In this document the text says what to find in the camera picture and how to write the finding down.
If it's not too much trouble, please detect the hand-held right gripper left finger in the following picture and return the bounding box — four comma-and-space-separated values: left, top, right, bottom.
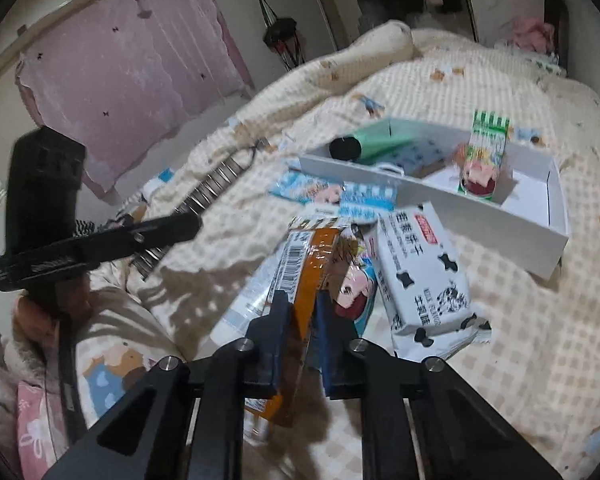
42, 290, 296, 480

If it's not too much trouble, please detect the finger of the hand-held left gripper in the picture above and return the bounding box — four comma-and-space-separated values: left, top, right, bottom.
97, 212, 203, 264

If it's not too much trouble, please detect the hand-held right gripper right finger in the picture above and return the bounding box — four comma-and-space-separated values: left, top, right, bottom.
316, 292, 566, 480

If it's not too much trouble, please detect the dark transparent hair claw clip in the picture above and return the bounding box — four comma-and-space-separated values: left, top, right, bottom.
130, 147, 266, 278

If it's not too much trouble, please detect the orange snack packet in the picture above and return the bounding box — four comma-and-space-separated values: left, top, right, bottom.
242, 217, 341, 428

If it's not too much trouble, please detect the white cardboard box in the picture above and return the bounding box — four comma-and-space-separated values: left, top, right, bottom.
297, 117, 571, 281

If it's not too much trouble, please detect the green cream tube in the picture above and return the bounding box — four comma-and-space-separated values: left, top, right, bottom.
328, 117, 431, 163

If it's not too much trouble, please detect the silver patterned phone case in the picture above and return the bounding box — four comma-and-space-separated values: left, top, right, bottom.
375, 135, 448, 178

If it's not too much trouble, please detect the person's left forearm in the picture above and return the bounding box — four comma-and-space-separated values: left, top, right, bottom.
0, 320, 36, 411

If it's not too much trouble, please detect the person's left hand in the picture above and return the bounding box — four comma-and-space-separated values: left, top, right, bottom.
12, 280, 93, 351

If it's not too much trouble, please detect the blue striped snack packet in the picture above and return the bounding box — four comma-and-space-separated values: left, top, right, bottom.
210, 245, 281, 356
269, 170, 346, 206
340, 180, 398, 226
325, 225, 381, 336

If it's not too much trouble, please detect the white cow print biscuit packet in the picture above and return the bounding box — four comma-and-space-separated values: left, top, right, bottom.
375, 201, 493, 363

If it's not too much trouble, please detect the pink curtain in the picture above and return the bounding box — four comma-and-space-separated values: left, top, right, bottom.
15, 0, 256, 206

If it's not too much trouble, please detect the checkered bear print blanket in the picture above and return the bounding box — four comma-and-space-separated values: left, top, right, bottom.
75, 20, 600, 480

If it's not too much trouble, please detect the pink floral cloth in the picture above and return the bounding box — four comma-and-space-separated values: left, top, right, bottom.
15, 380, 81, 480

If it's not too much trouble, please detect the black hanging bag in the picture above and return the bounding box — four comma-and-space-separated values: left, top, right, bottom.
245, 0, 306, 68

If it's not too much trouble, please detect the green striped snack packet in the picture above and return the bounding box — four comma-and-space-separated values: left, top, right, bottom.
455, 110, 513, 203

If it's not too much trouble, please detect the white printed cloth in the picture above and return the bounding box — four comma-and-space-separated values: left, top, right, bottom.
495, 40, 566, 76

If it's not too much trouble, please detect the black cable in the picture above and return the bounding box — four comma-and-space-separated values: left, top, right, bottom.
55, 310, 88, 441

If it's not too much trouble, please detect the white curtain rail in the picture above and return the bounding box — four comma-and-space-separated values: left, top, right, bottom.
0, 0, 196, 91

